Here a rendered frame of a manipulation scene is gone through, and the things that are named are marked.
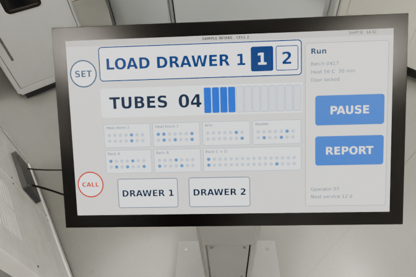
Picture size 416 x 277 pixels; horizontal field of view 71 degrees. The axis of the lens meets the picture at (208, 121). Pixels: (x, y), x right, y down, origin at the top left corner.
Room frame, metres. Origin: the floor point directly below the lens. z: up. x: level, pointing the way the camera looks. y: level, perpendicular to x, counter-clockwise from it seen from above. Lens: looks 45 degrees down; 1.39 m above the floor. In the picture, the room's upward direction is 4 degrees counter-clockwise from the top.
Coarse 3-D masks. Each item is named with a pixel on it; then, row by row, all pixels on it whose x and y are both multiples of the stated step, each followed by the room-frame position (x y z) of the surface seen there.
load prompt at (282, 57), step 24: (120, 48) 0.39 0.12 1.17; (144, 48) 0.39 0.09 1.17; (168, 48) 0.38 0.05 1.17; (192, 48) 0.38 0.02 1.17; (216, 48) 0.38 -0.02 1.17; (240, 48) 0.37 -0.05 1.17; (264, 48) 0.37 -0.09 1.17; (288, 48) 0.37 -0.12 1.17; (120, 72) 0.37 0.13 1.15; (144, 72) 0.36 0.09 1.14; (168, 72) 0.36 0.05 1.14; (192, 72) 0.36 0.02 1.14; (216, 72) 0.35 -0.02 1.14; (240, 72) 0.35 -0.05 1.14; (264, 72) 0.35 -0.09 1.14; (288, 72) 0.35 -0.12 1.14
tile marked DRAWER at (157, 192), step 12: (120, 180) 0.26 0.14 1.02; (132, 180) 0.26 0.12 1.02; (144, 180) 0.26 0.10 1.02; (156, 180) 0.26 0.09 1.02; (168, 180) 0.26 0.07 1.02; (120, 192) 0.25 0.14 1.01; (132, 192) 0.25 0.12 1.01; (144, 192) 0.25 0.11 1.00; (156, 192) 0.25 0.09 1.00; (168, 192) 0.24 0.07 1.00; (120, 204) 0.24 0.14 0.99; (132, 204) 0.24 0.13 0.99; (144, 204) 0.23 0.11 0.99; (156, 204) 0.23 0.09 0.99; (168, 204) 0.23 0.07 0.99
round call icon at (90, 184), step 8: (80, 176) 0.27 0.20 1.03; (88, 176) 0.27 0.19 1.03; (96, 176) 0.27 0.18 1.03; (80, 184) 0.26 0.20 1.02; (88, 184) 0.26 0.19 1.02; (96, 184) 0.26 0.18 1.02; (104, 184) 0.26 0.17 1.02; (80, 192) 0.25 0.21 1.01; (88, 192) 0.25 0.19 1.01; (96, 192) 0.25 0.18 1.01; (104, 192) 0.25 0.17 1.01
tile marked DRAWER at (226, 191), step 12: (192, 180) 0.25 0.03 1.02; (204, 180) 0.25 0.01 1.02; (216, 180) 0.25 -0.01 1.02; (228, 180) 0.25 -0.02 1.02; (240, 180) 0.25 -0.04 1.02; (192, 192) 0.24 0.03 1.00; (204, 192) 0.24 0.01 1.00; (216, 192) 0.24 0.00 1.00; (228, 192) 0.24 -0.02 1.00; (240, 192) 0.24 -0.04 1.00; (192, 204) 0.23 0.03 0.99; (204, 204) 0.23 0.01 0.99; (216, 204) 0.23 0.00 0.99; (228, 204) 0.23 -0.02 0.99; (240, 204) 0.22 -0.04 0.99
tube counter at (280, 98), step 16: (176, 96) 0.34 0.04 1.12; (192, 96) 0.33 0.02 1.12; (208, 96) 0.33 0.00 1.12; (224, 96) 0.33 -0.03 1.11; (240, 96) 0.33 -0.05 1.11; (256, 96) 0.33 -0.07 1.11; (272, 96) 0.33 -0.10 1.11; (288, 96) 0.32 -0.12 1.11; (192, 112) 0.32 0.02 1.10; (208, 112) 0.32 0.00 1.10; (224, 112) 0.32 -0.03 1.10; (240, 112) 0.31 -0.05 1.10; (256, 112) 0.31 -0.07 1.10; (272, 112) 0.31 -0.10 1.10; (288, 112) 0.31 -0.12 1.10
